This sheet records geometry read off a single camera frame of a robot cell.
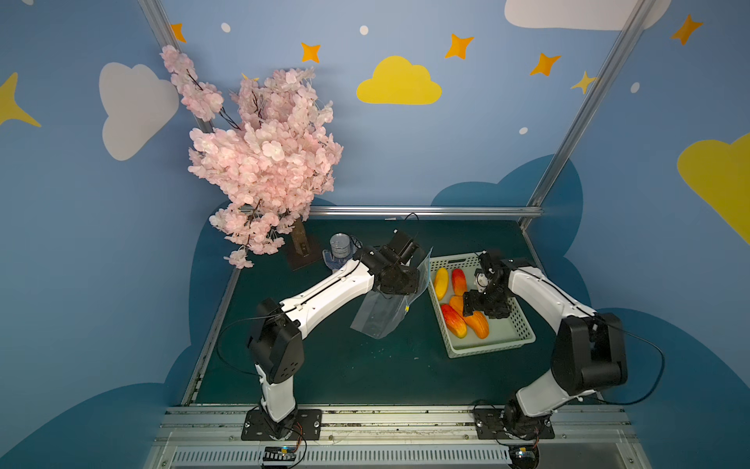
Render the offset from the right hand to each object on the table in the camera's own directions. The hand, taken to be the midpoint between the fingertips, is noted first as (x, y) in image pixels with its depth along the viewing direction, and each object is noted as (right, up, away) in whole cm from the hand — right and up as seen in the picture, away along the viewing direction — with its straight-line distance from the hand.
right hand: (482, 311), depth 89 cm
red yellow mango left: (-8, -4, +1) cm, 9 cm away
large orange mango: (-2, -3, 0) cm, 4 cm away
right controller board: (+5, -34, -15) cm, 38 cm away
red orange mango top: (-4, +8, +11) cm, 14 cm away
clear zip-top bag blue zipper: (-32, -2, +7) cm, 33 cm away
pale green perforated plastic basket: (-7, +9, +13) cm, 17 cm away
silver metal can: (-46, +21, +19) cm, 54 cm away
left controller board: (-57, -33, -16) cm, 68 cm away
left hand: (-21, +9, -7) cm, 24 cm away
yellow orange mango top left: (-11, +7, +10) cm, 16 cm away
